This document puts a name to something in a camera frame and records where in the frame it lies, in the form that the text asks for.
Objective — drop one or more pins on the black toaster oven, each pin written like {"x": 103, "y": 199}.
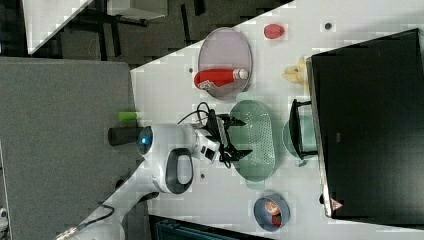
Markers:
{"x": 368, "y": 116}

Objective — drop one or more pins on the green toy fruit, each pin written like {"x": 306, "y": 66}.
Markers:
{"x": 127, "y": 116}

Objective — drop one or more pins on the red ketchup bottle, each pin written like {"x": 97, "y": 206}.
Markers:
{"x": 216, "y": 78}

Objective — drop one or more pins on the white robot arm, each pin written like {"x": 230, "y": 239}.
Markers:
{"x": 168, "y": 151}

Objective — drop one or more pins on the small red toy fruit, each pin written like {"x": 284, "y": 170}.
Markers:
{"x": 276, "y": 220}

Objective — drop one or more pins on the red toy strawberry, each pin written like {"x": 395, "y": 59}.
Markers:
{"x": 273, "y": 31}

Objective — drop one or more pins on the green plastic strainer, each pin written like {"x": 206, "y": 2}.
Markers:
{"x": 257, "y": 136}

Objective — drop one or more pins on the green mug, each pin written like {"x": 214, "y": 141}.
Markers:
{"x": 307, "y": 136}

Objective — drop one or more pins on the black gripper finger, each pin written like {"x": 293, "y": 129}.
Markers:
{"x": 236, "y": 155}
{"x": 236, "y": 122}

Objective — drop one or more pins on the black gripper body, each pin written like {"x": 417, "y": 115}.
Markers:
{"x": 216, "y": 127}

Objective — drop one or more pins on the peeled toy banana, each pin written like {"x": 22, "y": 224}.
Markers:
{"x": 297, "y": 74}

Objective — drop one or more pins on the purple round plate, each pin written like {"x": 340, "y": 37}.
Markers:
{"x": 227, "y": 49}

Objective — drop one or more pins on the blue bowl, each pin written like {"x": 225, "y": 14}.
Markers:
{"x": 263, "y": 218}

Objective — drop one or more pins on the orange slice toy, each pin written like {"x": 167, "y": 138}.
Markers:
{"x": 271, "y": 207}

